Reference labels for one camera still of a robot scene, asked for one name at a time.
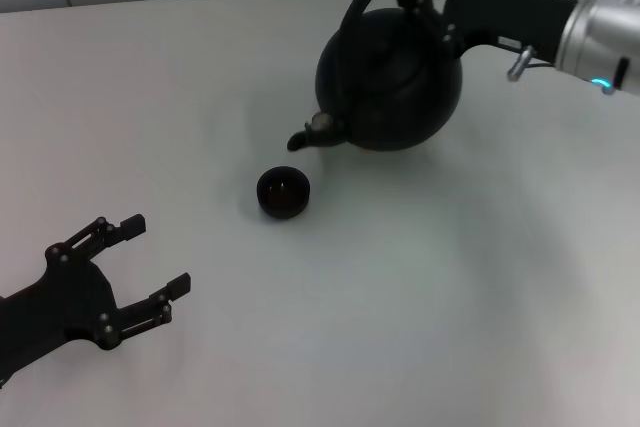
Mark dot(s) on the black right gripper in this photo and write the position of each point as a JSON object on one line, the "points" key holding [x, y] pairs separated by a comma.
{"points": [[500, 12]]}

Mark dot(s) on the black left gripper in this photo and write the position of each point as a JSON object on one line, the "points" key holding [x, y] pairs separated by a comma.
{"points": [[60, 302]]}

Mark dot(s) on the black round teapot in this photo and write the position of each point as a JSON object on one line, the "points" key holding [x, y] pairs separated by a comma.
{"points": [[395, 97]]}

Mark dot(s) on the small dark teacup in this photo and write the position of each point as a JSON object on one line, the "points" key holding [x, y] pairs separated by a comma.
{"points": [[283, 194]]}

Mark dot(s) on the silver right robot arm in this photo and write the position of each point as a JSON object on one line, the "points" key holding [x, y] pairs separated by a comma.
{"points": [[600, 22]]}

